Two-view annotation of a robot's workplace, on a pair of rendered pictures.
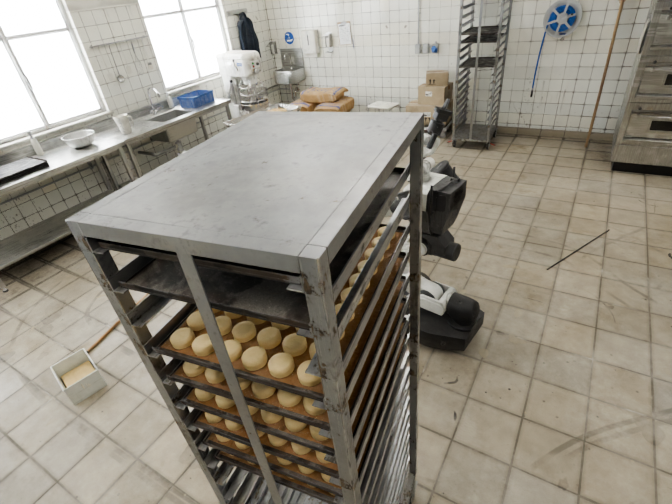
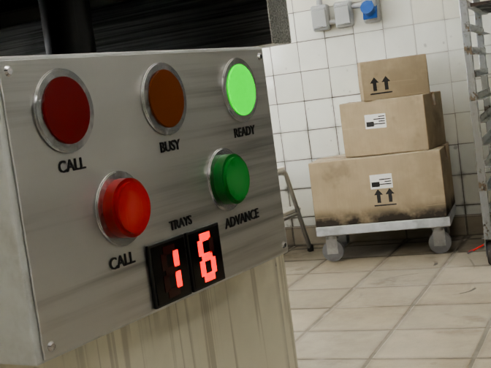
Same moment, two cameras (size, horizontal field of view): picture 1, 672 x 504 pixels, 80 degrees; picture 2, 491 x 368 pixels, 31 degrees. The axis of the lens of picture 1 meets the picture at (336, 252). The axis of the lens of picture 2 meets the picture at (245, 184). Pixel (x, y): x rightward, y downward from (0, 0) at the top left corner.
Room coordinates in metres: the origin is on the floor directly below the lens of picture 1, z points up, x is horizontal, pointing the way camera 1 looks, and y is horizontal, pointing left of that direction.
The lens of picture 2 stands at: (2.06, -0.17, 0.81)
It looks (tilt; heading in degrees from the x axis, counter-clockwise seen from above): 5 degrees down; 349
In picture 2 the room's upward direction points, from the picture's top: 8 degrees counter-clockwise
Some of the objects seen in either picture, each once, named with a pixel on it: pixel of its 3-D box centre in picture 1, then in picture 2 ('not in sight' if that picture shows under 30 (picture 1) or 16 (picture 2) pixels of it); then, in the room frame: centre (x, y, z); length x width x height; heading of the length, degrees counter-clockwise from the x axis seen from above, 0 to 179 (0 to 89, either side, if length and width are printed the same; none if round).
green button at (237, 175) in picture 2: not in sight; (226, 179); (2.59, -0.26, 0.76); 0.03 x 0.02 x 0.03; 137
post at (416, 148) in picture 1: (414, 352); not in sight; (0.99, -0.24, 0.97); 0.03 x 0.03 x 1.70; 64
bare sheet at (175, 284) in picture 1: (286, 218); not in sight; (0.81, 0.10, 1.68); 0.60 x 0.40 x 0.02; 154
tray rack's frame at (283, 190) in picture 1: (325, 412); not in sight; (0.82, 0.10, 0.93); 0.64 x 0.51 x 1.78; 154
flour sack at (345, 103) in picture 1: (335, 105); not in sight; (6.54, -0.28, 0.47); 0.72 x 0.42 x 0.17; 151
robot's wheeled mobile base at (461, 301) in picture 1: (431, 305); not in sight; (2.06, -0.61, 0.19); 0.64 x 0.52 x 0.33; 47
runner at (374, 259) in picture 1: (371, 258); not in sight; (0.73, -0.08, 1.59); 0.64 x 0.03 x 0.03; 154
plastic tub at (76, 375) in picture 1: (79, 375); not in sight; (1.91, 1.82, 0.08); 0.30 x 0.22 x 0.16; 42
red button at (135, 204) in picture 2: not in sight; (122, 208); (2.52, -0.20, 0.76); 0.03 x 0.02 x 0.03; 137
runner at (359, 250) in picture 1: (369, 223); not in sight; (0.73, -0.08, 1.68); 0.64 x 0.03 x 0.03; 154
